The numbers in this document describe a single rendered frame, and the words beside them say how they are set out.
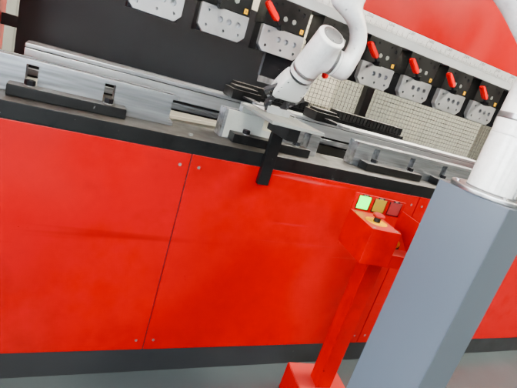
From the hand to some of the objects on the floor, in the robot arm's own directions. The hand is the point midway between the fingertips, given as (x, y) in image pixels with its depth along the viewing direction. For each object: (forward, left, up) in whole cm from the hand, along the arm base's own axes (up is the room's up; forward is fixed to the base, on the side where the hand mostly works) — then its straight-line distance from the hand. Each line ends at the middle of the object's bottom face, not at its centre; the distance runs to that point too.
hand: (275, 105), depth 136 cm
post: (+61, -112, -102) cm, 164 cm away
